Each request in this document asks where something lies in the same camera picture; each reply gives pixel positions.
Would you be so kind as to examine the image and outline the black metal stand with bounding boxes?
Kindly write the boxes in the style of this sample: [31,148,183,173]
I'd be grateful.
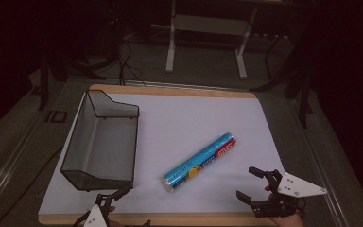
[37,46,108,112]
[251,70,315,129]

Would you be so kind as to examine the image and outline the black floor cables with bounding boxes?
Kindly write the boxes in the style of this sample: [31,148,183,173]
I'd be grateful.
[116,39,147,87]

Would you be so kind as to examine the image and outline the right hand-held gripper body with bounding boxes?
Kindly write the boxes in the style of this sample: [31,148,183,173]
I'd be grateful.
[251,168,328,219]

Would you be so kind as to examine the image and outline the black rectangular bracket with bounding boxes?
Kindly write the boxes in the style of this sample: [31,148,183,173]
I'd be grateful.
[44,110,68,124]

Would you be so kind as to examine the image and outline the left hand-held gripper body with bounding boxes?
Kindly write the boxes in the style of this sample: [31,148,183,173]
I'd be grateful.
[81,201,112,227]

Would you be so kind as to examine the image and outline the white metal desk frame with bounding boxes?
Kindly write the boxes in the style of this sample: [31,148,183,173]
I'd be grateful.
[164,0,259,79]

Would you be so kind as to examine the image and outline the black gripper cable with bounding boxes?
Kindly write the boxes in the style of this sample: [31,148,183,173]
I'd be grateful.
[72,210,91,227]

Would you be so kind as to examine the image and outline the grey metal rail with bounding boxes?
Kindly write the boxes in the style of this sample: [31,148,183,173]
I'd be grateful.
[287,98,349,227]
[0,94,50,218]

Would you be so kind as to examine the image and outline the black wire mesh basket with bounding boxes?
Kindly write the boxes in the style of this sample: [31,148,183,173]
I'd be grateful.
[60,89,140,192]

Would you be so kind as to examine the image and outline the person's left hand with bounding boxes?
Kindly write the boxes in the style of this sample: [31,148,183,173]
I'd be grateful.
[107,205,126,227]

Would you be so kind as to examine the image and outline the white table mat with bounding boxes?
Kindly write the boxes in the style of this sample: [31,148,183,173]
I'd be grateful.
[38,92,286,216]

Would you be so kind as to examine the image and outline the person's right hand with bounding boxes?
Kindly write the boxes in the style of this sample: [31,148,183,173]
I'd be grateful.
[267,210,304,227]

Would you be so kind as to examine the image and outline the blue cling film roll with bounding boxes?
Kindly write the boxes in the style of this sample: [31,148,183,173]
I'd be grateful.
[163,131,237,193]

